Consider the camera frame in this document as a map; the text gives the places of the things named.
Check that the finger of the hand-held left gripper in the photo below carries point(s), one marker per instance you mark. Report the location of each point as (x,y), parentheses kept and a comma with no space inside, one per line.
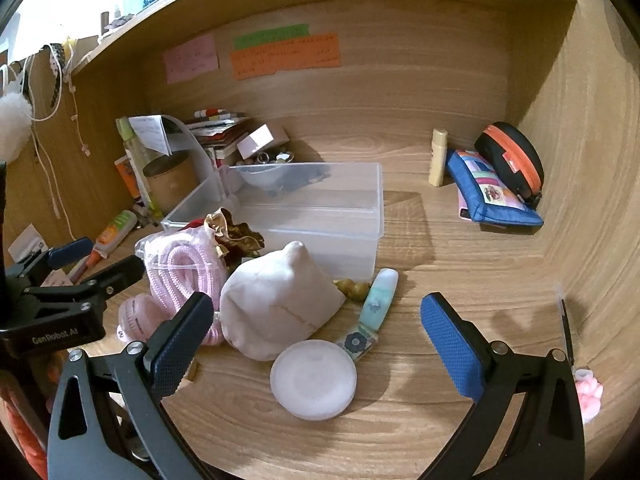
(70,252)
(120,272)

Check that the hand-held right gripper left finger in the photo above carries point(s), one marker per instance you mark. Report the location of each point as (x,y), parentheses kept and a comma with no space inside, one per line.
(180,345)

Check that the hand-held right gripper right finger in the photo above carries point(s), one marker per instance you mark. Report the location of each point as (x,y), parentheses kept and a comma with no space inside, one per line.
(452,345)

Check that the white cloth pouch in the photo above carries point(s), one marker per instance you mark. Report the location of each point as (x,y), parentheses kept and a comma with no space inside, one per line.
(280,305)

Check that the white round lid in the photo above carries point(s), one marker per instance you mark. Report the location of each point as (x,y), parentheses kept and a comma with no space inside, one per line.
(314,380)

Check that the clear plastic storage box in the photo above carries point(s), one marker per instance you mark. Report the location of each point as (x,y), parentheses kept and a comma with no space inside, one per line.
(310,220)

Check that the wooden desktop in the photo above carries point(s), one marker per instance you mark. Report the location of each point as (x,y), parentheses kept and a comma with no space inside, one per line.
(400,435)

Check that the orange pen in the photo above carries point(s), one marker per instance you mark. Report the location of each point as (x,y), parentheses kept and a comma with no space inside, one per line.
(85,267)

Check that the orange green glue tube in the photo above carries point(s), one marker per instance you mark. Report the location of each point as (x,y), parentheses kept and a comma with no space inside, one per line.
(115,232)

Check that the white printed card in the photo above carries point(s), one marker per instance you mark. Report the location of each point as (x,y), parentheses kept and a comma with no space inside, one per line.
(27,242)

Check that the pink round container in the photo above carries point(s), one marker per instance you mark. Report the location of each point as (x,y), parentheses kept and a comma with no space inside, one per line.
(140,317)

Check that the orange carton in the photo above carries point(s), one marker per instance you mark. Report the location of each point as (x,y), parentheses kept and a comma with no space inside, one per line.
(127,177)

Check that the floral patterned clip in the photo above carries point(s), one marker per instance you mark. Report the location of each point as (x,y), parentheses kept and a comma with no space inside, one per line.
(356,342)

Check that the brown mug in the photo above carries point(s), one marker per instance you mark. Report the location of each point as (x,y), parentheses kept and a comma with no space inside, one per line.
(172,185)

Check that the small wooden gourd charm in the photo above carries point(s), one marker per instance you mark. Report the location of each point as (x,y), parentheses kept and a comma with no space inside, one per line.
(352,289)

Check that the black pen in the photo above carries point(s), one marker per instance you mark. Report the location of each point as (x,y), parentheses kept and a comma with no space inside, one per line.
(566,330)

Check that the yellow-green bottle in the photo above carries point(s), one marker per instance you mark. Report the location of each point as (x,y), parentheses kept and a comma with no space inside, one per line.
(132,155)

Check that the clear file holder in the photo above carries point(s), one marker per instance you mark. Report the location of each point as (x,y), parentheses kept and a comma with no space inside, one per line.
(202,165)

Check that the white fluffy pompom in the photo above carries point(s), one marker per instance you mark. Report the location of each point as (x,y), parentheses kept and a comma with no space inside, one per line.
(12,125)

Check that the white handwritten paper note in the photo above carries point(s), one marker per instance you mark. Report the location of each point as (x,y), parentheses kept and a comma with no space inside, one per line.
(150,135)

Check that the grey bowl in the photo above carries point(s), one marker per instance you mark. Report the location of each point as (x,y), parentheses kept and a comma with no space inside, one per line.
(260,175)

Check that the red white markers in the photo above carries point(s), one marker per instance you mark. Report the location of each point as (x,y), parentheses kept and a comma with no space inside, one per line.
(217,112)

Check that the cream lip balm tube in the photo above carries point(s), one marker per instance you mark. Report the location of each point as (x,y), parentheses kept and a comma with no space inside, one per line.
(438,157)

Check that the metal binder clips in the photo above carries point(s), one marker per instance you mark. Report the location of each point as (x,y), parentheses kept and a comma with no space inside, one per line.
(270,157)

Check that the small white box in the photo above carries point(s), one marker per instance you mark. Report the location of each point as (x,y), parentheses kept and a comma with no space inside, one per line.
(257,140)

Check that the black orange zip case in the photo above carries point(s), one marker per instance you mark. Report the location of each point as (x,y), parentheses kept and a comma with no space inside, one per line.
(510,145)

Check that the pink sticky note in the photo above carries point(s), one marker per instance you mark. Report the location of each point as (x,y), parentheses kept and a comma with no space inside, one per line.
(191,59)

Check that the teal cup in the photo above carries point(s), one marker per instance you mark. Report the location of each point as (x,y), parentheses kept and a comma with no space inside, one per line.
(133,0)

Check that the orange sticky note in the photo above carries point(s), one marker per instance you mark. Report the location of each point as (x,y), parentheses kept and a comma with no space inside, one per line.
(285,57)

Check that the green sticky note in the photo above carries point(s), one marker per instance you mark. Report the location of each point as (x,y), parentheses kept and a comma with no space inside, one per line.
(270,36)

